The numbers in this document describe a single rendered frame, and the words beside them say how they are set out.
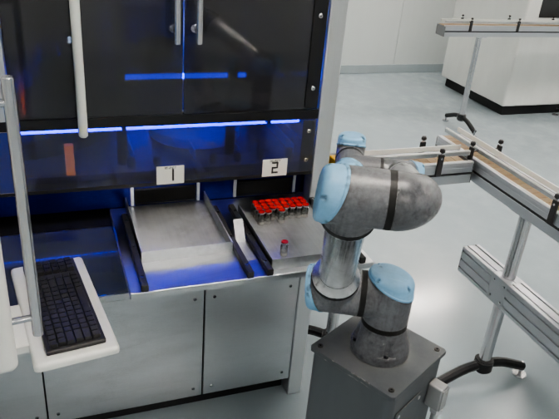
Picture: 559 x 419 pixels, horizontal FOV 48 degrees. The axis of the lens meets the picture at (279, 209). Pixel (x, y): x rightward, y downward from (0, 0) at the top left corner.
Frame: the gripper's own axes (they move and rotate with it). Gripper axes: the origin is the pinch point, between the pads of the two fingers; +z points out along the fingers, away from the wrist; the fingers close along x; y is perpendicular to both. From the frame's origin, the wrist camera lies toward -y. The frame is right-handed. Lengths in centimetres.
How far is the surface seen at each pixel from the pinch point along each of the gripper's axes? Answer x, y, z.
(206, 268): 37.2, 6.3, 3.6
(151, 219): 47, 37, 3
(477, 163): -82, 49, -1
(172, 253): 45.4, 12.7, 1.7
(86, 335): 70, -9, 9
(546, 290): -171, 76, 91
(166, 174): 42, 39, -11
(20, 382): 91, 39, 62
